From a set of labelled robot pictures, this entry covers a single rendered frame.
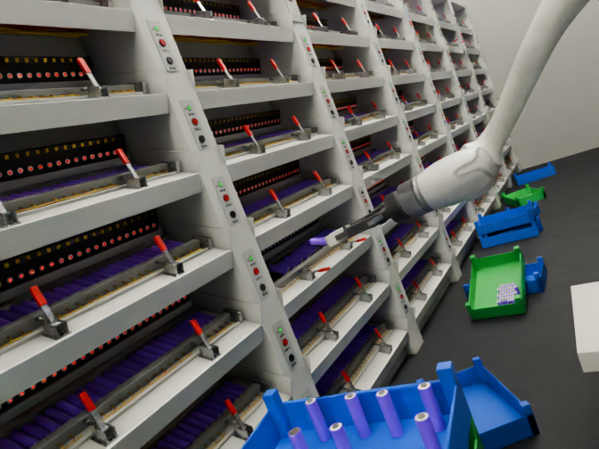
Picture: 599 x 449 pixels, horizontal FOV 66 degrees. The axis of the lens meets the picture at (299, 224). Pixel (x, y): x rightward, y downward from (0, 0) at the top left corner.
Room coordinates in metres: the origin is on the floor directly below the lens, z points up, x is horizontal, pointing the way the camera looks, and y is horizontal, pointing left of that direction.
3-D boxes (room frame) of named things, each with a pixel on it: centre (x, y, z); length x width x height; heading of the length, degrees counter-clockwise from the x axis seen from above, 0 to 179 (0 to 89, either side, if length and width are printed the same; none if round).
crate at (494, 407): (1.18, -0.25, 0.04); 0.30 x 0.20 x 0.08; 0
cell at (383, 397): (0.60, -0.02, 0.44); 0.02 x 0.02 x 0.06
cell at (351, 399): (0.63, 0.02, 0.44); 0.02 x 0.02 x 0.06
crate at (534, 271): (1.93, -0.73, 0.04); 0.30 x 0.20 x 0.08; 55
